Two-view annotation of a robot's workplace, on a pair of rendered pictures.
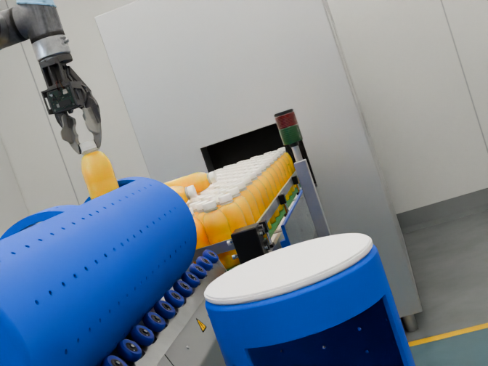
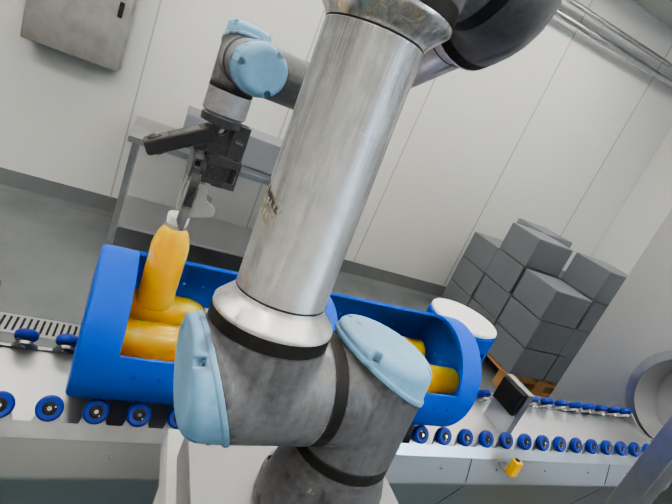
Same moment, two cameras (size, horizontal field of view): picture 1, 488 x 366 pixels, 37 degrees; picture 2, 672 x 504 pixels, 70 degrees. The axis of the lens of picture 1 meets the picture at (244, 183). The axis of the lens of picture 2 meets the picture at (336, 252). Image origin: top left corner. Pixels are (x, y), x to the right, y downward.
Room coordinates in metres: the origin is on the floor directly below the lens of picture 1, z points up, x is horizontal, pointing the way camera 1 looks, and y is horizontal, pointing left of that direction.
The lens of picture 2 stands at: (1.91, 1.12, 1.65)
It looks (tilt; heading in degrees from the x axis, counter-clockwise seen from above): 18 degrees down; 231
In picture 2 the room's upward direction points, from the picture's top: 23 degrees clockwise
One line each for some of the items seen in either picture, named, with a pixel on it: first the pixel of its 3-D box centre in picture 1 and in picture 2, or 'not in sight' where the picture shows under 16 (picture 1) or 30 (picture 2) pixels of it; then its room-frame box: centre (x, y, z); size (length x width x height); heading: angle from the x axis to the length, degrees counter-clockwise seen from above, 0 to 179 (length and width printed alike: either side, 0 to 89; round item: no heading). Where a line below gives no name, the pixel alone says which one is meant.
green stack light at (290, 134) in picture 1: (290, 134); not in sight; (2.20, -0.18, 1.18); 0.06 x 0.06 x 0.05
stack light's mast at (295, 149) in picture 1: (291, 136); not in sight; (2.20, -0.18, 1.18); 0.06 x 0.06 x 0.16
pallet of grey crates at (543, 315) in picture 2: not in sight; (525, 299); (-2.12, -1.10, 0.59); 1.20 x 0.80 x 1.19; 76
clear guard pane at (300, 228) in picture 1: (317, 270); not in sight; (2.46, -0.14, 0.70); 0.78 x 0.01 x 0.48; 169
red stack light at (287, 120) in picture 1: (286, 120); not in sight; (2.20, -0.18, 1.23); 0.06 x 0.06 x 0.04
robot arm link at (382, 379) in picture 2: not in sight; (362, 387); (1.56, 0.81, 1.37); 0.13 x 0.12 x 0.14; 171
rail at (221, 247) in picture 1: (181, 259); not in sight; (1.97, 0.23, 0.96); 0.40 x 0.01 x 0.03; 79
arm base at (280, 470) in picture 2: not in sight; (329, 470); (1.55, 0.82, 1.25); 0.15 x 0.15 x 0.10
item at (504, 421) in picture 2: not in sight; (506, 404); (0.59, 0.51, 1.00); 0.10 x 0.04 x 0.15; 79
